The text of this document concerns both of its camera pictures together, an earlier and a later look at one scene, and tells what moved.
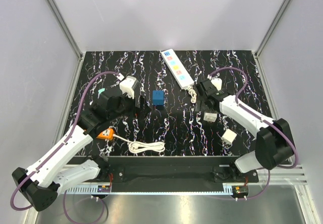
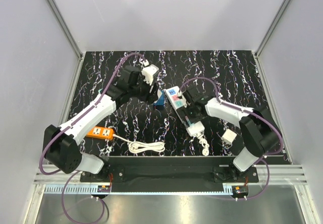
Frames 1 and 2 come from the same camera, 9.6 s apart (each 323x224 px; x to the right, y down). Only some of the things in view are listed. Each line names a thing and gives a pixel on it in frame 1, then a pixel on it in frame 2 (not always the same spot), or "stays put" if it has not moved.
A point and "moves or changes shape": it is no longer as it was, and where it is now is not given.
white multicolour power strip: x=177 y=68 to x=177 y=102
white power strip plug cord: x=193 y=93 moves or changes shape
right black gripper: x=198 y=105 to x=186 y=113
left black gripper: x=142 y=112 to x=150 y=97
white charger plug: x=228 y=136 stays put
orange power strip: x=107 y=134 stays put
